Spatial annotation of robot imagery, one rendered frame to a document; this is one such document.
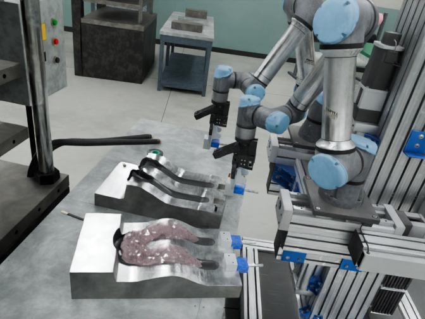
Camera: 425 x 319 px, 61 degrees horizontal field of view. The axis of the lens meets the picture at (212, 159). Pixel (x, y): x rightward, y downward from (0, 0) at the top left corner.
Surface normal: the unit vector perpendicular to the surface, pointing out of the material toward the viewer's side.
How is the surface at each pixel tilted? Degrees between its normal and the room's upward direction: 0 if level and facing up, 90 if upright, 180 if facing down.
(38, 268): 0
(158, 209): 90
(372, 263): 90
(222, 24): 90
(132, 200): 90
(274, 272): 0
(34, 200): 0
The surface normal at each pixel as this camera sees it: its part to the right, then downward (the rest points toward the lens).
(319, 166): -0.70, 0.38
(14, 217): 0.14, -0.87
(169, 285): 0.12, 0.50
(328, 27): -0.71, 0.13
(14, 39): -0.18, 0.46
